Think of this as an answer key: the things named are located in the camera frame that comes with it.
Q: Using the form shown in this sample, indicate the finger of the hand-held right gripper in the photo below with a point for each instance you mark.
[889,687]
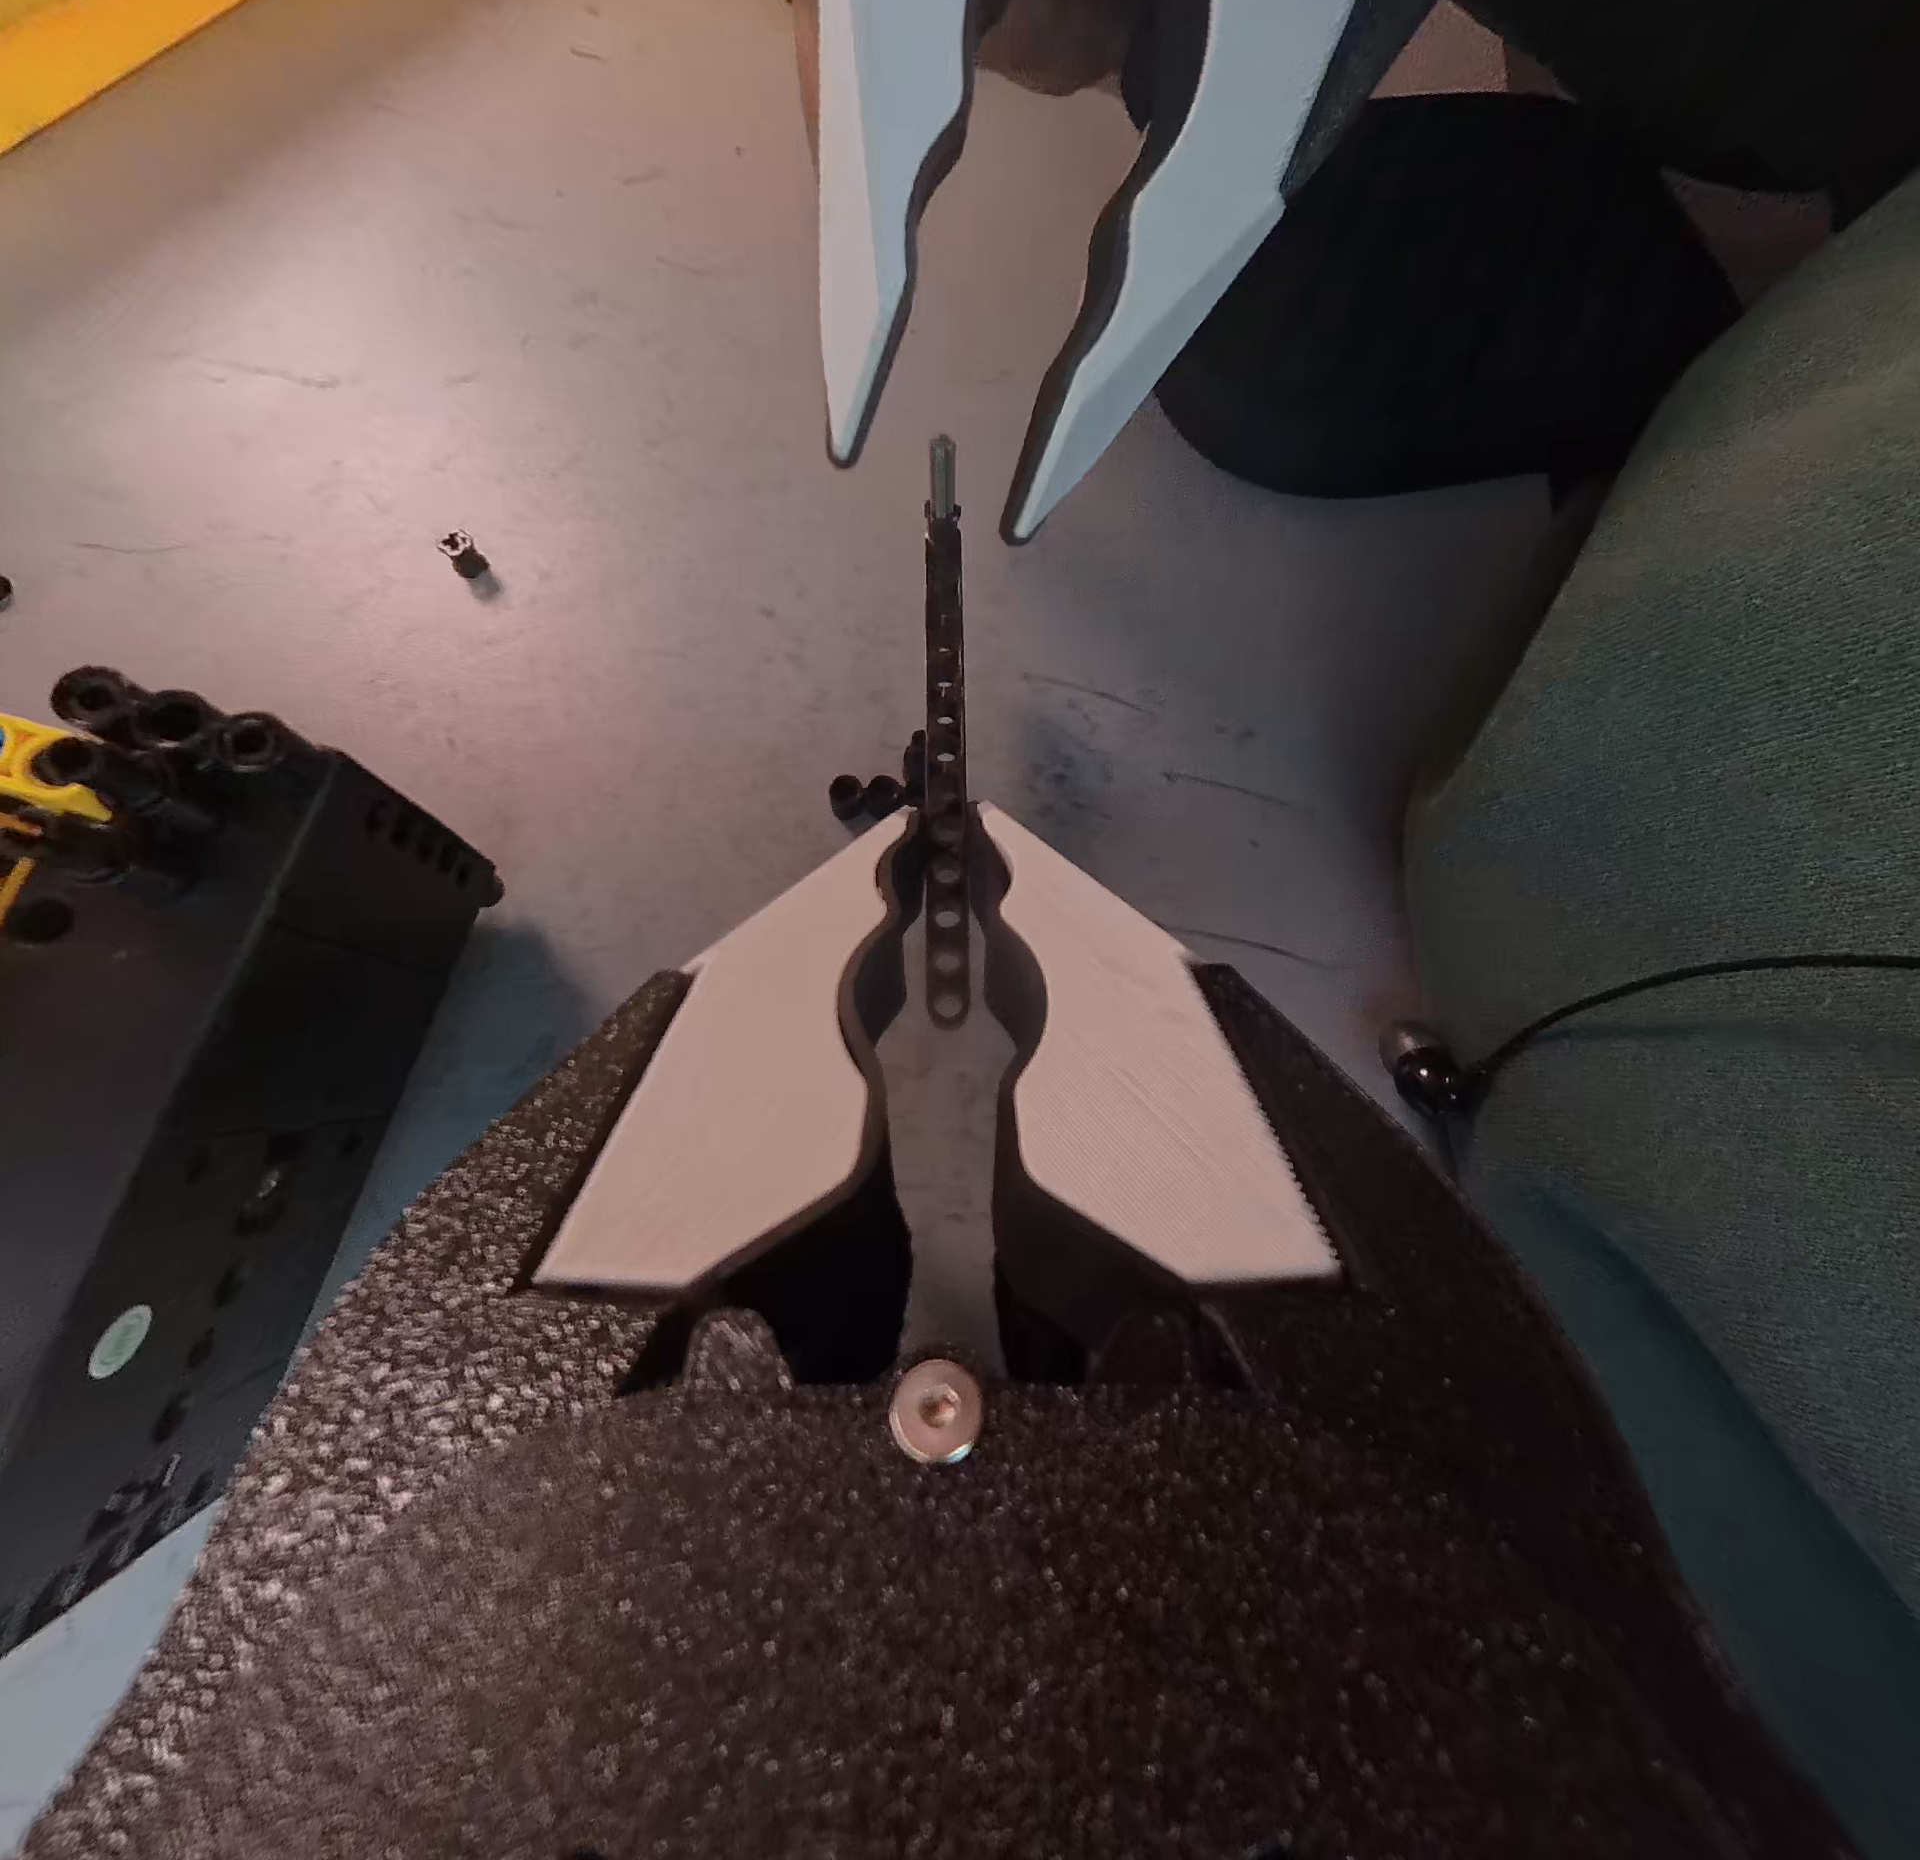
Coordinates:
[1222,165]
[885,120]

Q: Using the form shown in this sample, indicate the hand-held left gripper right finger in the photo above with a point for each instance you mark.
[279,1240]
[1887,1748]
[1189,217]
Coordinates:
[1154,1111]

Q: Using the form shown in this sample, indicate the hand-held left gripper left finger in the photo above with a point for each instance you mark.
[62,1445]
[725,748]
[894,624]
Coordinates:
[734,1111]

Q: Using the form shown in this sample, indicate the long black lego beam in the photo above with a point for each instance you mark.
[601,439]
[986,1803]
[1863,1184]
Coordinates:
[944,780]

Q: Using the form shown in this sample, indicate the yellow and black lego model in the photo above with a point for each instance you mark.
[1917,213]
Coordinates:
[225,1064]

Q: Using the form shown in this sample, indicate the small black lego pin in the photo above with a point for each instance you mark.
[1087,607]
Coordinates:
[468,553]

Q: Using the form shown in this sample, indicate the person's green sweater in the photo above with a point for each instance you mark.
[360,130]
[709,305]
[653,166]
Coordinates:
[1694,690]

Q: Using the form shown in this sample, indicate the yellow plastic bin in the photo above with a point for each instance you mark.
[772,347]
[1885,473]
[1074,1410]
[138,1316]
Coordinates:
[90,45]

